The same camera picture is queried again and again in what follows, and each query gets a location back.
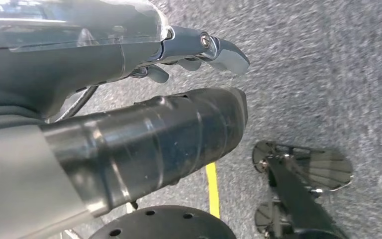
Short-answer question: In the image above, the yellow floor tape strip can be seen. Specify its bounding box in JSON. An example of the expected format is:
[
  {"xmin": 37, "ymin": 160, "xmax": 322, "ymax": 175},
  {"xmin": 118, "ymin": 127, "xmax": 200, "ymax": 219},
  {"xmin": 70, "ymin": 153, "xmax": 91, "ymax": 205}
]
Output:
[{"xmin": 205, "ymin": 162, "xmax": 221, "ymax": 219}]

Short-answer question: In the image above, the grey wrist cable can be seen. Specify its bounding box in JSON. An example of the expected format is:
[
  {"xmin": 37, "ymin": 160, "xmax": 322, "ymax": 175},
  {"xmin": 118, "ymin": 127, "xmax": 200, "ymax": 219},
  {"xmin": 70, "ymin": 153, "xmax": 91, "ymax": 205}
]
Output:
[{"xmin": 47, "ymin": 85, "xmax": 99, "ymax": 124}]

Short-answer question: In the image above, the black perforated disc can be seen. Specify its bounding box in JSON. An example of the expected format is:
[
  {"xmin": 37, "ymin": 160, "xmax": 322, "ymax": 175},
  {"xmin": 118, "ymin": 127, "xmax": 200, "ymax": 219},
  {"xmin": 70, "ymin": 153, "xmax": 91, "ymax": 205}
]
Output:
[{"xmin": 89, "ymin": 205, "xmax": 237, "ymax": 239}]

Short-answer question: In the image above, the black and grey robot leg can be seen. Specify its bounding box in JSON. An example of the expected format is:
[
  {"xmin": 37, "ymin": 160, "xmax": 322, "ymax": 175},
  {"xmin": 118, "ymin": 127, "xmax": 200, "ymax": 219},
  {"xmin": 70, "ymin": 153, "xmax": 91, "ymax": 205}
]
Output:
[{"xmin": 0, "ymin": 86, "xmax": 248, "ymax": 239}]

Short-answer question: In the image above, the black wheeled stand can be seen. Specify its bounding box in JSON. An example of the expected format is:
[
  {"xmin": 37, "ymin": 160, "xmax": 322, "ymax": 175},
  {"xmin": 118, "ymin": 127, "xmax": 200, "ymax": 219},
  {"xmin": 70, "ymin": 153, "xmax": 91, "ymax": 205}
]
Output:
[{"xmin": 252, "ymin": 140, "xmax": 355, "ymax": 239}]

